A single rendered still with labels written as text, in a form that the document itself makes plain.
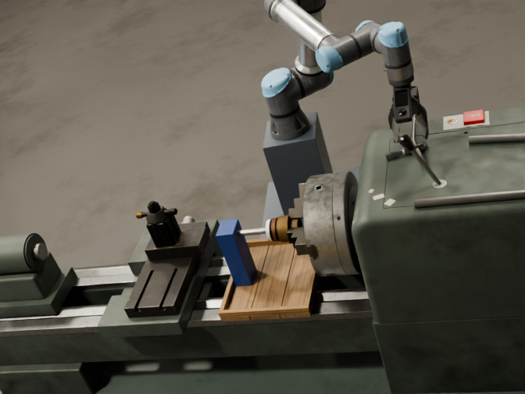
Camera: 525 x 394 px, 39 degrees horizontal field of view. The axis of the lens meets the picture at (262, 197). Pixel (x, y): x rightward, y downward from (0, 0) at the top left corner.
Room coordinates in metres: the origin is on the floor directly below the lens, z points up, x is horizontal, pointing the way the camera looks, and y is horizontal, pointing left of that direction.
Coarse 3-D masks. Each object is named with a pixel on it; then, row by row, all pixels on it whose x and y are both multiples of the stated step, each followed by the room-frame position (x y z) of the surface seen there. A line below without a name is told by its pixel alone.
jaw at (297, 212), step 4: (300, 184) 1.93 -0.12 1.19; (304, 184) 1.92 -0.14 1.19; (300, 188) 1.92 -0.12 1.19; (304, 188) 1.91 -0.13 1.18; (300, 192) 1.91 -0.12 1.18; (300, 196) 1.91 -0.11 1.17; (296, 200) 1.91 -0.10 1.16; (300, 200) 1.90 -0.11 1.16; (296, 204) 1.90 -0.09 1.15; (300, 204) 1.89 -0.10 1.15; (292, 208) 1.90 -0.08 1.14; (296, 208) 1.89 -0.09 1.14; (300, 208) 1.89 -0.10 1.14; (292, 212) 1.89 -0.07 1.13; (296, 212) 1.89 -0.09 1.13; (300, 212) 1.88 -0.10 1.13; (292, 216) 1.88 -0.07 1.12; (296, 216) 1.88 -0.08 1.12; (300, 216) 1.87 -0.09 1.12
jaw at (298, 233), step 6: (288, 228) 1.85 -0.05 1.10; (294, 228) 1.84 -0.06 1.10; (300, 228) 1.83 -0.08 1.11; (288, 234) 1.82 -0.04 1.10; (294, 234) 1.81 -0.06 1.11; (300, 234) 1.80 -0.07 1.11; (288, 240) 1.82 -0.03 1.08; (294, 240) 1.79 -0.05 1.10; (300, 240) 1.76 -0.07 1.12; (294, 246) 1.79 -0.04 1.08; (300, 246) 1.74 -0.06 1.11; (312, 246) 1.71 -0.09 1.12; (300, 252) 1.74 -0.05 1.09; (306, 252) 1.73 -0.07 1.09; (312, 252) 1.71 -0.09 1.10
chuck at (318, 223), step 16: (320, 176) 1.89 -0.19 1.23; (304, 192) 1.82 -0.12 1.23; (320, 192) 1.80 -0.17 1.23; (304, 208) 1.77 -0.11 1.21; (320, 208) 1.75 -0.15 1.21; (304, 224) 1.74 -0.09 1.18; (320, 224) 1.72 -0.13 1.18; (320, 240) 1.70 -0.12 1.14; (320, 256) 1.69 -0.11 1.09; (336, 256) 1.67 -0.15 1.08; (320, 272) 1.71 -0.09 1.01; (336, 272) 1.70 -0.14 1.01
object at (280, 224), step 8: (280, 216) 1.91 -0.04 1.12; (288, 216) 1.89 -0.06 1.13; (272, 224) 1.89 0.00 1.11; (280, 224) 1.87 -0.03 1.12; (288, 224) 1.86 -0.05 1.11; (296, 224) 1.86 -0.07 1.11; (272, 232) 1.87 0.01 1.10; (280, 232) 1.85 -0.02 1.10; (272, 240) 1.87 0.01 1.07; (280, 240) 1.86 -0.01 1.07
